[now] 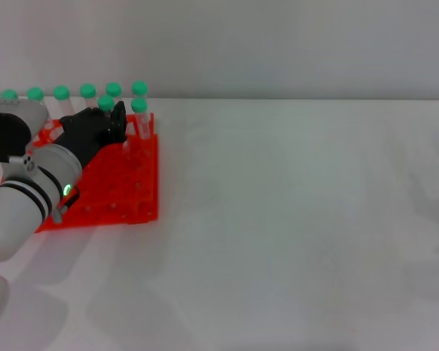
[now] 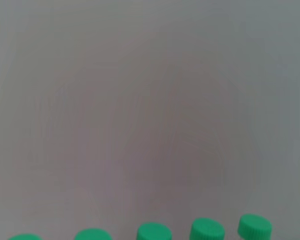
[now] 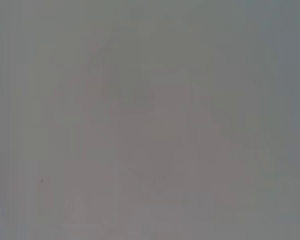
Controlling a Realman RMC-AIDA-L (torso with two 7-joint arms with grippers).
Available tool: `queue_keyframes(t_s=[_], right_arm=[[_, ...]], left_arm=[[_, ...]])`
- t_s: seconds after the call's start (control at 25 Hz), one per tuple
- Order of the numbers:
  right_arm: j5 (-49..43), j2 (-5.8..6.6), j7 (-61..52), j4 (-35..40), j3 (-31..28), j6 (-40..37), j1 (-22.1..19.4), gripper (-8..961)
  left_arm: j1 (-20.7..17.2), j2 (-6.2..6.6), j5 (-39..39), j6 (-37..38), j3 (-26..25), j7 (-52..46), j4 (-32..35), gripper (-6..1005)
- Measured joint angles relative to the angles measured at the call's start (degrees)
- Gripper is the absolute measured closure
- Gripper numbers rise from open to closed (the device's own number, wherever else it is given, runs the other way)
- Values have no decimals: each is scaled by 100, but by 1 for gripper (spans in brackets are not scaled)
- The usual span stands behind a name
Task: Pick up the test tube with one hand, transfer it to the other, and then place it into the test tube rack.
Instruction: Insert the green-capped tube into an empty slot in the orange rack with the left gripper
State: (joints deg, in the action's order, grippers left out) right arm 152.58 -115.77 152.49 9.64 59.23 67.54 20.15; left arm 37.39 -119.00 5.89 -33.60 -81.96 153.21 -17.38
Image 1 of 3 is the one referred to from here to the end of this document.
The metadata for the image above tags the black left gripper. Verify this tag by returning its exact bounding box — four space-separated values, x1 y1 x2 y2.
53 100 130 166

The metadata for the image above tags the green capped labelled test tube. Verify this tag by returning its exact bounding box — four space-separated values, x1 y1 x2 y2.
97 95 132 159

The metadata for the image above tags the orange test tube rack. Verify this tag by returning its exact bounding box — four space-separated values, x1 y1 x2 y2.
32 112 161 233

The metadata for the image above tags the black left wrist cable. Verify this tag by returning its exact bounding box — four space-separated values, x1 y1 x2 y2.
52 186 81 224

